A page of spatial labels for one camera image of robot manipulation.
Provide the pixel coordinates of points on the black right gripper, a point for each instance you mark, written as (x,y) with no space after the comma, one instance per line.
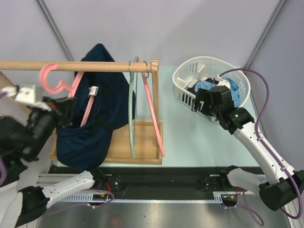
(203,95)

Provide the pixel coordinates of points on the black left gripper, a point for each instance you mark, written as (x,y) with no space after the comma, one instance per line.
(65,107)

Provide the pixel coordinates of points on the light blue shorts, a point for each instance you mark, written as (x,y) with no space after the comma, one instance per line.
(234,92)

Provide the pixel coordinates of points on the dark grey shorts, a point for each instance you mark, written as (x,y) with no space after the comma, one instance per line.
(192,86)

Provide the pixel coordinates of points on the pink plastic hanger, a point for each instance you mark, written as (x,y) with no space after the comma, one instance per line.
(62,85)

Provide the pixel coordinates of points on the pink hanger with metal hook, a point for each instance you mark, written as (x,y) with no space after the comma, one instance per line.
(152,112)

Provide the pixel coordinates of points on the pale green hanger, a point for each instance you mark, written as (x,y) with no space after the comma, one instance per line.
(131,111)

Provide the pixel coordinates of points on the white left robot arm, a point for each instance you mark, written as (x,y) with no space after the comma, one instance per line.
(19,146)

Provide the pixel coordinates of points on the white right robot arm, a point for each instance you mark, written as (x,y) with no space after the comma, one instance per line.
(281,183)

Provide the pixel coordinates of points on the navy blue shorts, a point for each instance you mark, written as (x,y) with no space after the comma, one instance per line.
(101,108)

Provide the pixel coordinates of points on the white plastic laundry basket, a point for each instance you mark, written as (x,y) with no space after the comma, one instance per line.
(201,68)

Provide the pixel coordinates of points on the wooden rack rod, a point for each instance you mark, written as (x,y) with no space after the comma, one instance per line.
(81,66)

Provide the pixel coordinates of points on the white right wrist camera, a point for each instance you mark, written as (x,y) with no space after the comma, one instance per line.
(222,82)

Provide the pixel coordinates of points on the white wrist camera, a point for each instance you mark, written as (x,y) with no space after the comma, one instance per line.
(222,82)
(31,96)

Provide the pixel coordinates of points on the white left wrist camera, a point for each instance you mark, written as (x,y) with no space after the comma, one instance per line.
(31,96)

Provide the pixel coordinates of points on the wooden rack left post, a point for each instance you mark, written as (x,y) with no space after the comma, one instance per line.
(5,82)

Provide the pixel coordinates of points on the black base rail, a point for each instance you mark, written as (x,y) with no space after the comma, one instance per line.
(146,184)

